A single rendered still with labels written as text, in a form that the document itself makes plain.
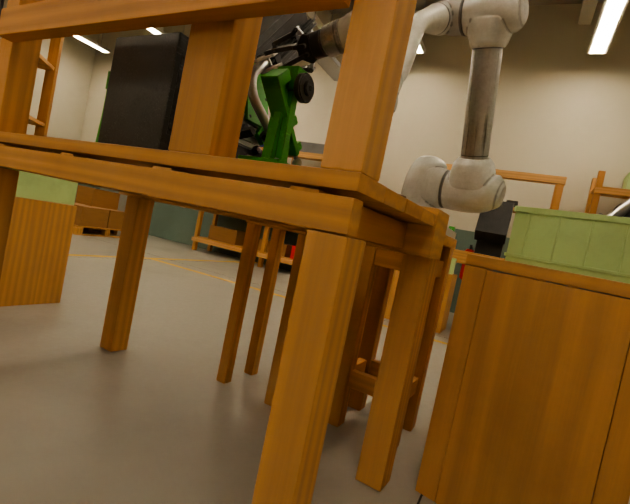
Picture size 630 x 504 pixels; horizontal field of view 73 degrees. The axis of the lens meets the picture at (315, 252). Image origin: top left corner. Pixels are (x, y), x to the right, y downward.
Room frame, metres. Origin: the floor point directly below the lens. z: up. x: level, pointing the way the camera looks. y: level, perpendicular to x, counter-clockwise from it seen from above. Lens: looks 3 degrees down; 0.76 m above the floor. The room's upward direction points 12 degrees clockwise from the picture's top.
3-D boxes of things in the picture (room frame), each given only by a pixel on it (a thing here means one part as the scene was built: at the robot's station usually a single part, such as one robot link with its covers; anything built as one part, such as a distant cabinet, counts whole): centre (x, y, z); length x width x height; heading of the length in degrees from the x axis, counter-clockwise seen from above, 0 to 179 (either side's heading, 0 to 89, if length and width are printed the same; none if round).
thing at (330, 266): (1.44, 0.42, 0.44); 1.49 x 0.70 x 0.88; 60
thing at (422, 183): (1.78, -0.40, 1.05); 0.18 x 0.16 x 0.22; 55
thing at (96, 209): (7.04, 3.79, 0.37); 1.20 x 0.80 x 0.74; 163
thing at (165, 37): (1.38, 0.58, 1.07); 0.30 x 0.18 x 0.34; 60
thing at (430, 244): (1.69, 0.28, 0.82); 1.50 x 0.14 x 0.15; 60
